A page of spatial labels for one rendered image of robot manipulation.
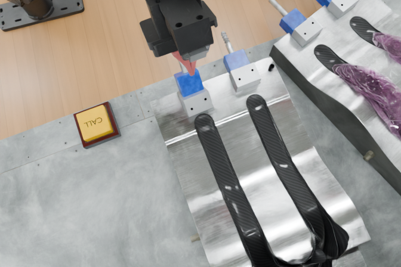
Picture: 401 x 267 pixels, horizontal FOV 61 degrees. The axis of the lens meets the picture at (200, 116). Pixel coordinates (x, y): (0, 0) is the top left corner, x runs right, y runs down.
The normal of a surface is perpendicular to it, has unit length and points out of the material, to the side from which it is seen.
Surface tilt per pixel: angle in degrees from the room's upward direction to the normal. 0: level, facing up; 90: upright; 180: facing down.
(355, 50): 18
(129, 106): 0
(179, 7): 30
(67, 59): 0
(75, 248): 0
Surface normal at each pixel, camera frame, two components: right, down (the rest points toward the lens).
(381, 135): 0.17, -0.04
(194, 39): 0.32, 0.65
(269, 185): -0.15, -0.59
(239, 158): 0.01, -0.22
